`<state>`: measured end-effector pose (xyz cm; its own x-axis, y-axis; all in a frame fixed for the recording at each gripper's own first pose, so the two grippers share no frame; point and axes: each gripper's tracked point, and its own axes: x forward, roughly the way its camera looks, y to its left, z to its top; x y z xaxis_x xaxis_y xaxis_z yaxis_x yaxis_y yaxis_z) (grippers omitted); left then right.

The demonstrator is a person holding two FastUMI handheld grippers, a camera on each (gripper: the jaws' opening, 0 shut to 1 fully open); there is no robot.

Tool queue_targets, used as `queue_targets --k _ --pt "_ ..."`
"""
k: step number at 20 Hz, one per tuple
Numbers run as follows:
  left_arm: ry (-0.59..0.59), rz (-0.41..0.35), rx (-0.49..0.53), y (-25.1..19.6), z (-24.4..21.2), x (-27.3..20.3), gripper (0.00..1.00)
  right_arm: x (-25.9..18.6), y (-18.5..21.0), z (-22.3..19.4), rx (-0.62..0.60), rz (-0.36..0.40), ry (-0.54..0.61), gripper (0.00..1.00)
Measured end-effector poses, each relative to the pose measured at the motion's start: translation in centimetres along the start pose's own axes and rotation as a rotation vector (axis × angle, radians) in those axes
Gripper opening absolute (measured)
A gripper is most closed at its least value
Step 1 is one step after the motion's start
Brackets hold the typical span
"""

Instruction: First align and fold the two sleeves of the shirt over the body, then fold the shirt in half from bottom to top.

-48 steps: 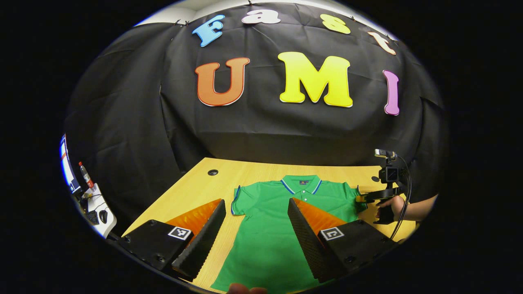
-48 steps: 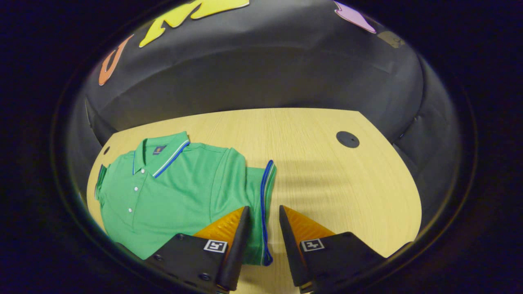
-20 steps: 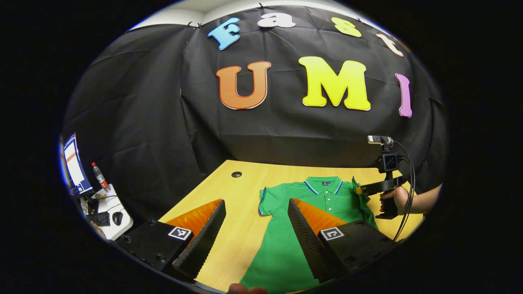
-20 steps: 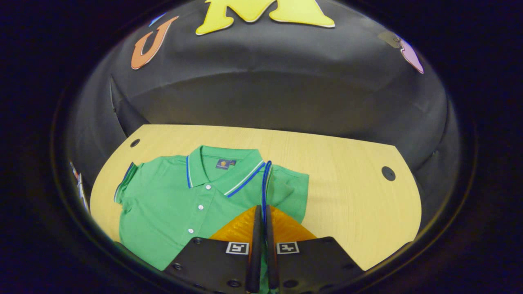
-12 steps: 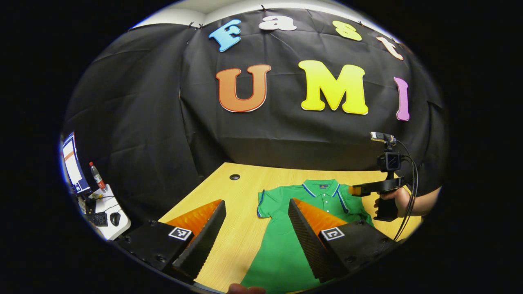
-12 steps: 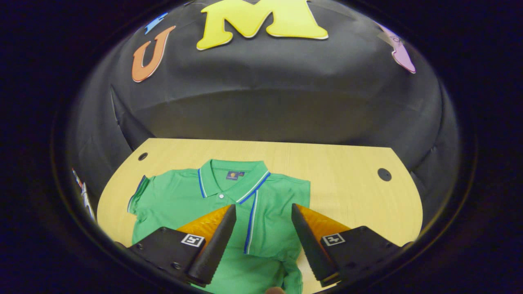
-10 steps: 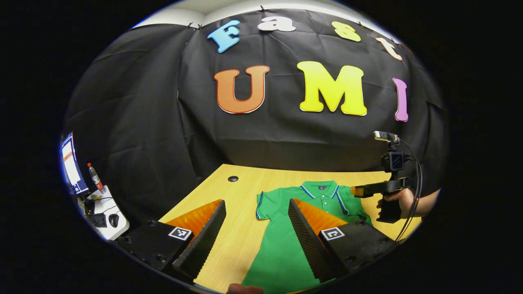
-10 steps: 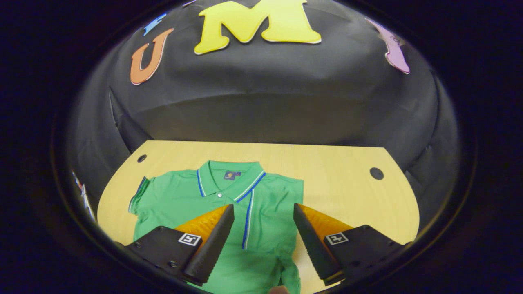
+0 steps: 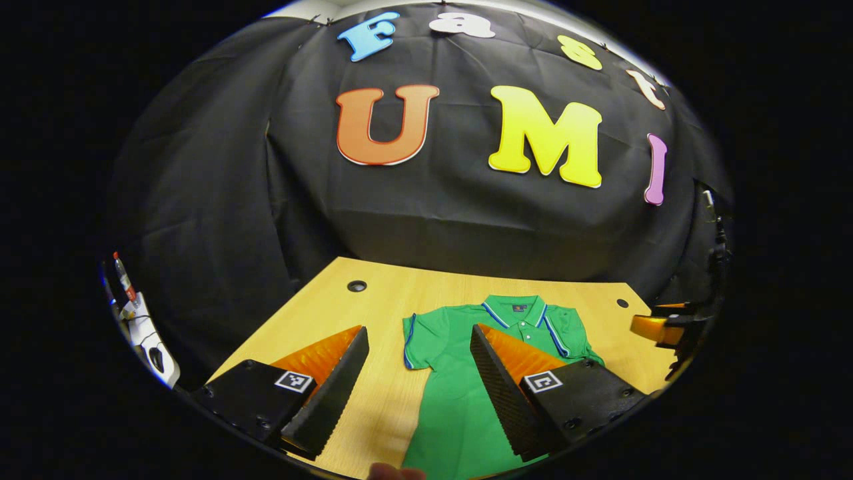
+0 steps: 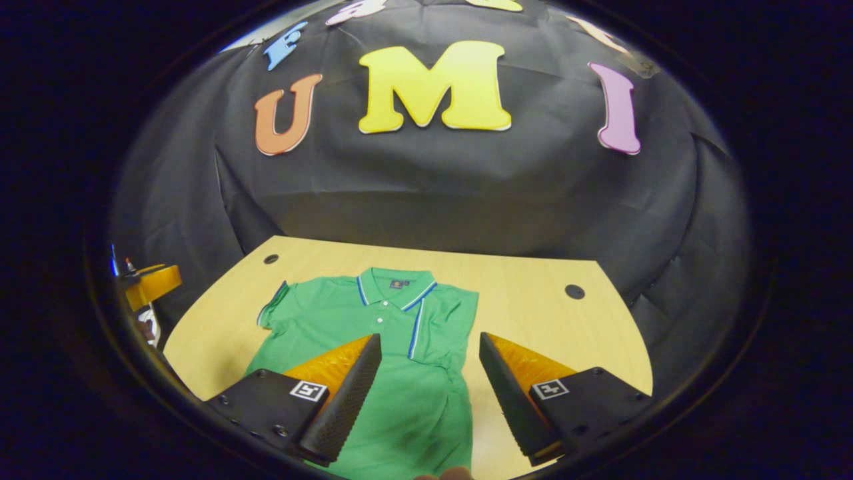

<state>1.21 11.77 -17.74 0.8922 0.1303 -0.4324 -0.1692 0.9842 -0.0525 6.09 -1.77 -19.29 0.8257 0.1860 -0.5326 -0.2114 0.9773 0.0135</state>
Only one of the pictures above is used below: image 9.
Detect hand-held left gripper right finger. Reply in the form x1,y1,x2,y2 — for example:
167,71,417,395
470,325,657,462

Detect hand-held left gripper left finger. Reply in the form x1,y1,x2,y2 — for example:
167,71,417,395
190,325,369,461

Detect green T-shirt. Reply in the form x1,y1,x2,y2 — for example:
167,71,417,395
402,295,604,479

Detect black backdrop cloth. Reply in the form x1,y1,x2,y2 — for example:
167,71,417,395
107,3,734,391

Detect red-capped bottle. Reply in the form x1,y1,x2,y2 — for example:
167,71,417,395
112,251,138,305

